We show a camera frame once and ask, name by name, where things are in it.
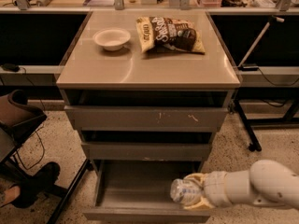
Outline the brown chip bag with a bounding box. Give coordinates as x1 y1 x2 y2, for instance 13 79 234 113
136 16 205 54

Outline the grey drawer cabinet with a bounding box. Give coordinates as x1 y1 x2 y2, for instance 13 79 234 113
55 8 241 173

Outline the black high heel shoe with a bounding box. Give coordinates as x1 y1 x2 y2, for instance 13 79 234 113
0 161 60 208

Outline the grey drawer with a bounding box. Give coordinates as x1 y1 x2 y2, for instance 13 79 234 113
64 91 230 132
81 131 215 161
83 161 209 223

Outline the grey middle drawer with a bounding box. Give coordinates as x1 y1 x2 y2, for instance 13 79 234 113
81 131 215 161

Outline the white paper bowl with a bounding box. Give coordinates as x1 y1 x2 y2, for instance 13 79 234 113
93 28 131 51

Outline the grey top drawer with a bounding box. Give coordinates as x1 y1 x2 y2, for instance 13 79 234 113
64 91 230 132

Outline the black office chair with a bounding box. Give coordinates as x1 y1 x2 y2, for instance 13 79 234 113
0 90 90 224

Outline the black cable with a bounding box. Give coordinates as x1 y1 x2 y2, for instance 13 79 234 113
14 66 47 172

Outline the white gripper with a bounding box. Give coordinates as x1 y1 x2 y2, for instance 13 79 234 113
184 171 233 210

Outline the clear blue plastic bottle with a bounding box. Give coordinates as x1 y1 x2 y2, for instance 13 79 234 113
170 178 202 206

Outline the grey bottom drawer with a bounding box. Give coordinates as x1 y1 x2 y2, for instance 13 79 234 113
83 161 209 223

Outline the black table leg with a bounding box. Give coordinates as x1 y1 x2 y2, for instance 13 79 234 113
234 100 262 152

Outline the black power adapter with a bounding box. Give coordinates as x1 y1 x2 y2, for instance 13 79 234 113
1 63 20 72

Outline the white stick with black base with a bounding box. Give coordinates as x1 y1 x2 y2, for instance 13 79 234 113
237 16 284 70

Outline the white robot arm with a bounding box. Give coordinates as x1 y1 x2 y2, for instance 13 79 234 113
184 160 299 210

